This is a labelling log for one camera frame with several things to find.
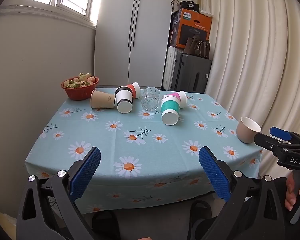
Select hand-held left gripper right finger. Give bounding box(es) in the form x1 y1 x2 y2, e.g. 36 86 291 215
198 146 286 240

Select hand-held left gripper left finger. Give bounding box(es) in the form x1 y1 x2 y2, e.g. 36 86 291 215
16 147 102 240

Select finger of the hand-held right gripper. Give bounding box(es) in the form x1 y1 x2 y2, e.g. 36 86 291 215
269 127 300 146
254 132 283 153

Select beige ceramic cup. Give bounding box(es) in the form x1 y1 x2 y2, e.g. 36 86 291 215
236 116 262 144

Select brown paper cup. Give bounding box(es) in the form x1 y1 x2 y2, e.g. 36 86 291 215
90 89 116 109

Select teal banded white cup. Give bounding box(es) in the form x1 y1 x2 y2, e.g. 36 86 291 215
161 95 182 126

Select black banded white cup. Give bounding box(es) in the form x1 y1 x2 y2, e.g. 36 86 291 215
114 86 134 114

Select pink banded white cup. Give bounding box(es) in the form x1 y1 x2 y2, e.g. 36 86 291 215
165 90 188 109

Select clear glass cup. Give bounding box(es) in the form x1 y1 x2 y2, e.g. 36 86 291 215
141 86 161 112

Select red banded white cup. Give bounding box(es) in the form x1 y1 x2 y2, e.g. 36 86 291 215
125 82 141 99

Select person's right hand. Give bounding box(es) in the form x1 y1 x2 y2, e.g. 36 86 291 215
284 172 300 212

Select black slipper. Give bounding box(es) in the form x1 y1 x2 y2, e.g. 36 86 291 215
187 200 213 240

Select blue daisy tablecloth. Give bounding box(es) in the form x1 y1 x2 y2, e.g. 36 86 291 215
25 86 263 216

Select red plastic basket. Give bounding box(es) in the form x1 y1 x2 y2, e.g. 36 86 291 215
61 76 100 101

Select cream curtain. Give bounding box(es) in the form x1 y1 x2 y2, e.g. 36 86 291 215
192 0 300 180

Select pile of pale strawberries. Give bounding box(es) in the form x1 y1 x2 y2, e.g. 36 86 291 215
63 72 96 89

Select dark grey suitcase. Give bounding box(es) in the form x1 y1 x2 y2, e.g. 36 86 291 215
170 52 213 94

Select brown handbag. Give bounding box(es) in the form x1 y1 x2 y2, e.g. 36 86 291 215
183 37 211 59

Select white suitcase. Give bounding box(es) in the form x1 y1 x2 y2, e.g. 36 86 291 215
162 46 183 91

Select orange cardboard box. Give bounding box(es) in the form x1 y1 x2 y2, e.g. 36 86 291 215
176 8 213 50

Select white wardrobe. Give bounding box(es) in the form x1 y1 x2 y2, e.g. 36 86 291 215
93 0 177 89

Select beige bag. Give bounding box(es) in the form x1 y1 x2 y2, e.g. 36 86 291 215
170 0 182 13

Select black camera bag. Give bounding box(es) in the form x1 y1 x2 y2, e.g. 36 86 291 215
180 0 200 12

